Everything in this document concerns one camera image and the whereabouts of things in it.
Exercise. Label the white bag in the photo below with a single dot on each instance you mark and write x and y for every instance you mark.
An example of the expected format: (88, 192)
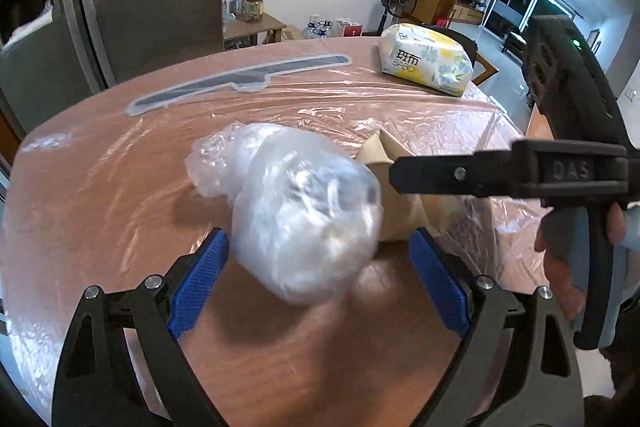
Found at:
(341, 28)

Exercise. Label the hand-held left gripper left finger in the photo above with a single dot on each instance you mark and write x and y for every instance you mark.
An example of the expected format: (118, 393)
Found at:
(197, 289)

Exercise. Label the person's right hand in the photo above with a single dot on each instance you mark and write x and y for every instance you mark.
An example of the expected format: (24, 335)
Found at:
(562, 282)

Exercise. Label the red box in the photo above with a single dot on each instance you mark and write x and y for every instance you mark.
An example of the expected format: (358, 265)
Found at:
(354, 31)

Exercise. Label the yellow floral tissue pack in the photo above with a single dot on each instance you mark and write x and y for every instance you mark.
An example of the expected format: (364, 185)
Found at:
(425, 57)

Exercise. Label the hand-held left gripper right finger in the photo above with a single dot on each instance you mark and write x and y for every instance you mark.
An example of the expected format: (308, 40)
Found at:
(440, 289)

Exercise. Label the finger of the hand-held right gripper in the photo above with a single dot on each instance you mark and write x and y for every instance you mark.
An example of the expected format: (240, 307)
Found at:
(435, 174)

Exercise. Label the wooden side table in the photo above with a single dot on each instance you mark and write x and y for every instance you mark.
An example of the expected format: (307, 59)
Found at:
(270, 24)

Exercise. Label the white wall switch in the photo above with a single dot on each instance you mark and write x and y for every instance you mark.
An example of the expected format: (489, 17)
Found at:
(632, 94)

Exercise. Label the water bottle with pump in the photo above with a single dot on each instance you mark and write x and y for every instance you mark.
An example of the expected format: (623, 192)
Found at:
(229, 14)

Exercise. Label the sliding glass door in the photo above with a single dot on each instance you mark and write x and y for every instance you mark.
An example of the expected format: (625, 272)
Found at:
(520, 7)

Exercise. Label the pack of water bottles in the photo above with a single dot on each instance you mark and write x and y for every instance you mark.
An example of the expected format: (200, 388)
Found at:
(319, 29)

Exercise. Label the clear plastic bag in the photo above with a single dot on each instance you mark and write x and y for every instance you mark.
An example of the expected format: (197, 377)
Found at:
(300, 217)

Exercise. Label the brown paper bag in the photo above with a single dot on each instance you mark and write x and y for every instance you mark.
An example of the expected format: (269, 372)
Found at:
(430, 217)

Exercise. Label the glass jar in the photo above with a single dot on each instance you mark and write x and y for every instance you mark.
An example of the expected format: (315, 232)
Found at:
(253, 9)

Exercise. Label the wooden chair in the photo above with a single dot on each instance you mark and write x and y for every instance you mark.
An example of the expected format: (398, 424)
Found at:
(482, 67)

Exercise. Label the small pale blue bottle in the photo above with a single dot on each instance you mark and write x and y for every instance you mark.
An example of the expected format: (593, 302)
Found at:
(239, 7)

